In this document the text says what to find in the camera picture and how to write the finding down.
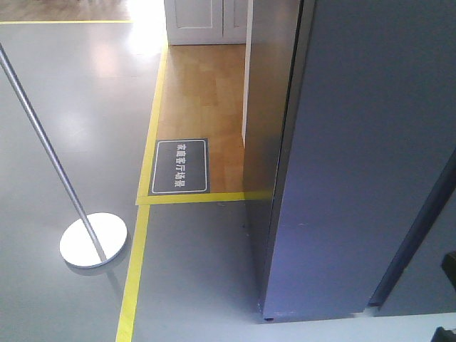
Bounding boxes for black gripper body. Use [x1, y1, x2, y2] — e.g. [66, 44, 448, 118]
[431, 251, 456, 342]

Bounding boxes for dark grey fridge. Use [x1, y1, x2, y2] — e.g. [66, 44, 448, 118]
[244, 1, 455, 322]

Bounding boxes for dark floor sign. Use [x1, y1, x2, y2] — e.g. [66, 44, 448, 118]
[149, 138, 210, 196]

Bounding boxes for white cabinet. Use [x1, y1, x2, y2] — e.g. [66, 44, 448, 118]
[164, 0, 249, 46]

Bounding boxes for silver pole stand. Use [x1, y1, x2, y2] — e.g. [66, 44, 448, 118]
[1, 48, 128, 269]

